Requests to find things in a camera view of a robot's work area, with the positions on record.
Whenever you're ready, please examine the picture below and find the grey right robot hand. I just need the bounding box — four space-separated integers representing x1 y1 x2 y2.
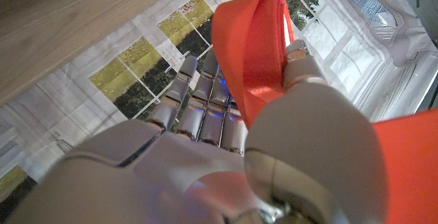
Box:
6 38 389 224

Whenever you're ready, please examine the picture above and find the red satin ribbon roll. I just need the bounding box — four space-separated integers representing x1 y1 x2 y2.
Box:
211 0 438 224

